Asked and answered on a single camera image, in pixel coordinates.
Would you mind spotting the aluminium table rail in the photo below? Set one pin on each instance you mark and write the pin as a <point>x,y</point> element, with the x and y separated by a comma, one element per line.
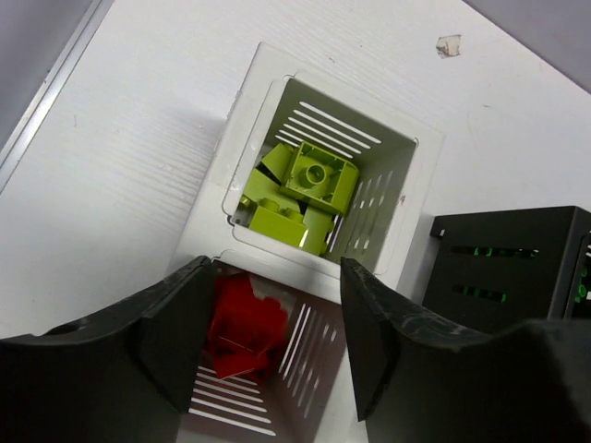
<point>41,44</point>

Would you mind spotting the white slotted container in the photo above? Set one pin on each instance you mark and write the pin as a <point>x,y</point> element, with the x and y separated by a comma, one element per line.
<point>310,396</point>

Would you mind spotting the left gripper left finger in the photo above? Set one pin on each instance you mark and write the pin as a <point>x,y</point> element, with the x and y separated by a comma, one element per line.
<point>122,374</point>

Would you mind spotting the red rectangular brick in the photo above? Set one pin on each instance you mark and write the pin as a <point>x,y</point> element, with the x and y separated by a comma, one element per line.
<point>247,334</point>

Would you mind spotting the lime green small brick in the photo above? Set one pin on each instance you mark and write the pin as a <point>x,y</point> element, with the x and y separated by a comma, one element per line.
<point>320,178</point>

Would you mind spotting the small white scrap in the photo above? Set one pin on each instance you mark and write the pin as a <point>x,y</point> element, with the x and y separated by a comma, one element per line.
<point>449,46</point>

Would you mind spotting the black slotted container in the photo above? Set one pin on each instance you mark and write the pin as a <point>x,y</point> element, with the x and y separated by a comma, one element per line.
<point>496,269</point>

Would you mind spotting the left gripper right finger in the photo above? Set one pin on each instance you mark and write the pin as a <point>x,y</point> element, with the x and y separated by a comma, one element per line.
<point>419,377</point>

